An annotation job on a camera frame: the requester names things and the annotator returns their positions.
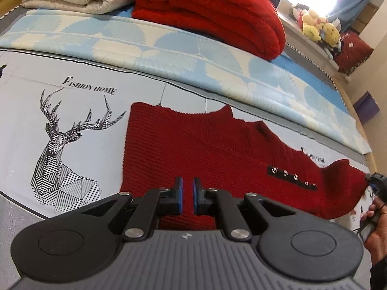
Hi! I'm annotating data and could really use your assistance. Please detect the folded red blanket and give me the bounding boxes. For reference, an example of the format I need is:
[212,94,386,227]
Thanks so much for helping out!
[133,0,286,60]

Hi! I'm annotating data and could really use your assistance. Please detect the yellow plush toys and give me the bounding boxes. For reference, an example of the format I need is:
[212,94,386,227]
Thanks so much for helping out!
[290,4,342,55]

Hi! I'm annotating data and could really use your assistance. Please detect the light blue patterned blanket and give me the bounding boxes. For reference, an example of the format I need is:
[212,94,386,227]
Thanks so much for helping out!
[1,7,371,154]

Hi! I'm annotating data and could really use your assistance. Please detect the right hand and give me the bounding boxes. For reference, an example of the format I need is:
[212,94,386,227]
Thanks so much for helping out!
[361,196,387,266]

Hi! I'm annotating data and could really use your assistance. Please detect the grey printed bed sheet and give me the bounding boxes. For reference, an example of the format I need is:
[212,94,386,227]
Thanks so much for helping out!
[1,47,363,289]

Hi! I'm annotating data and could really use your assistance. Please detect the dark red cushion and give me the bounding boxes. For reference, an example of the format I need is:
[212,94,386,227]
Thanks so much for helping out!
[334,31,374,75]

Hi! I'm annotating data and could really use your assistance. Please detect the wooden bed frame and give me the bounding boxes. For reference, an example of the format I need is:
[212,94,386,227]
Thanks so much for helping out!
[332,77,378,173]

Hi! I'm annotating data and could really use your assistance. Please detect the purple box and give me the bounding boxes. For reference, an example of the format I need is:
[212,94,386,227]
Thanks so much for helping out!
[354,91,380,124]

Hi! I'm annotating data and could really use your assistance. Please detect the dark red knit sweater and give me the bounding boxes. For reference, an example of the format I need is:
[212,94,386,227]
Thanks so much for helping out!
[121,103,367,230]

